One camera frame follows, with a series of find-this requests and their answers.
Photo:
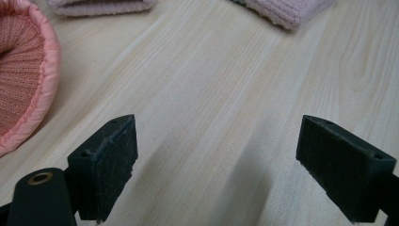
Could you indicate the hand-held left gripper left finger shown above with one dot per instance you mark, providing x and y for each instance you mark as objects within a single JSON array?
[{"x": 103, "y": 169}]

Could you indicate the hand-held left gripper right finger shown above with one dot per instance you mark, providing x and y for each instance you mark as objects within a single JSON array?
[{"x": 345, "y": 169}]

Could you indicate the pink padded ski glove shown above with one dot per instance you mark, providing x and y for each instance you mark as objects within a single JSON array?
[{"x": 19, "y": 78}]

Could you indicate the grey and pink knit glove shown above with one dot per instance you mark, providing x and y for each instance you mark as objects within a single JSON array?
[{"x": 100, "y": 8}]

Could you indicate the mauve knitted cloth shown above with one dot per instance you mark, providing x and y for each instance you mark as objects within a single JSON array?
[{"x": 282, "y": 12}]

